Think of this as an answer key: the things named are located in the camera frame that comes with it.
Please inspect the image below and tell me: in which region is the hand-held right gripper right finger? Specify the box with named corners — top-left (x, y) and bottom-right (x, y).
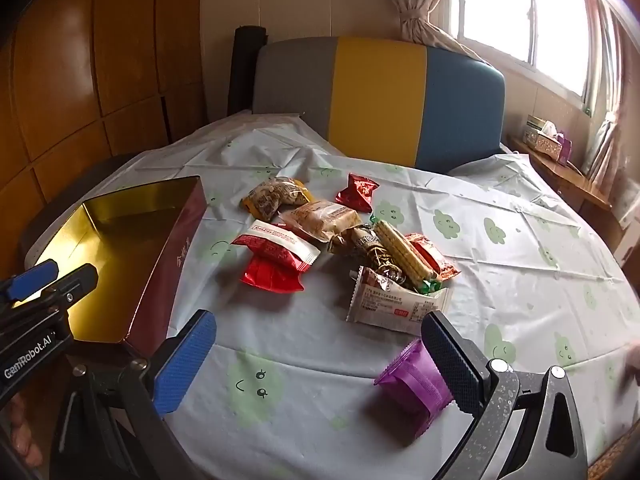
top-left (421, 310), bottom-right (591, 480)

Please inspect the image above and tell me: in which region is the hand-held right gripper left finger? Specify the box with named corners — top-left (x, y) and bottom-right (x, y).
top-left (50, 309), bottom-right (218, 480)

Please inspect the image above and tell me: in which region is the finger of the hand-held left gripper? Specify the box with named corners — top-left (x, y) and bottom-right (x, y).
top-left (10, 263), bottom-right (99, 318)
top-left (0, 259), bottom-right (59, 303)

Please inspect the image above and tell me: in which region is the purple snack packet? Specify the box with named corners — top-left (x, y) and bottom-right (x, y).
top-left (374, 338), bottom-right (456, 435)

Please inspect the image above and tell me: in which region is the gold tin box maroon outside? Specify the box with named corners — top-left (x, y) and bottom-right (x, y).
top-left (22, 176), bottom-right (207, 361)

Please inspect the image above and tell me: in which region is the white packet with red label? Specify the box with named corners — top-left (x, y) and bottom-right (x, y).
top-left (346, 266), bottom-right (453, 337)

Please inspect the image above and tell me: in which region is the yellow wafer stick packet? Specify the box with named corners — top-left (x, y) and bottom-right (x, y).
top-left (372, 219), bottom-right (446, 295)

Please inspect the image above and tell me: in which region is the shiny red snack packet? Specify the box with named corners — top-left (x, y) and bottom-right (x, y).
top-left (241, 255), bottom-right (306, 293)

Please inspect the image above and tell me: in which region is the brown and beige sesame packet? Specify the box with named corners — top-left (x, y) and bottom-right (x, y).
top-left (327, 225), bottom-right (413, 288)

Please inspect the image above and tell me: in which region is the yellow-brown nut packet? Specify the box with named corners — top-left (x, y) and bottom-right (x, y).
top-left (241, 176), bottom-right (313, 223)

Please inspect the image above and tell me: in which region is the clear brown pastry packet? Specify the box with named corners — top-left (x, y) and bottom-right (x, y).
top-left (277, 199), bottom-right (362, 243)

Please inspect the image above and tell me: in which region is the person's left hand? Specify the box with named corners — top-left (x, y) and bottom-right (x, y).
top-left (0, 390), bottom-right (45, 468)

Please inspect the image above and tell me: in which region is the red-orange snack packet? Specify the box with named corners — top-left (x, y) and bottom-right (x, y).
top-left (404, 232), bottom-right (461, 281)

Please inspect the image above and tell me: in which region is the white cloud-print tablecloth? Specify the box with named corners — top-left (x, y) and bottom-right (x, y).
top-left (25, 112), bottom-right (640, 466)

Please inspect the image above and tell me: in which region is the white packet with red stripe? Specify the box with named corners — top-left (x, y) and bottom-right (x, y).
top-left (231, 220), bottom-right (321, 273)

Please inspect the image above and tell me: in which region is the small red candy packet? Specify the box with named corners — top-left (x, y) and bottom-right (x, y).
top-left (335, 172), bottom-right (381, 213)

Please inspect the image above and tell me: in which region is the wooden side table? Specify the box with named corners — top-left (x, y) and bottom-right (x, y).
top-left (505, 135), bottom-right (626, 261)

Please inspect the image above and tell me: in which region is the wooden cabinet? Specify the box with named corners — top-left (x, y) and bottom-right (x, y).
top-left (0, 0), bottom-right (206, 241)

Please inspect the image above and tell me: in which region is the patterned tissue box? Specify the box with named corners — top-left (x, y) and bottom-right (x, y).
top-left (522, 115), bottom-right (563, 161)

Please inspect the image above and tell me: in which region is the window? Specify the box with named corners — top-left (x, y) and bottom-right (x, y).
top-left (447, 0), bottom-right (601, 106)

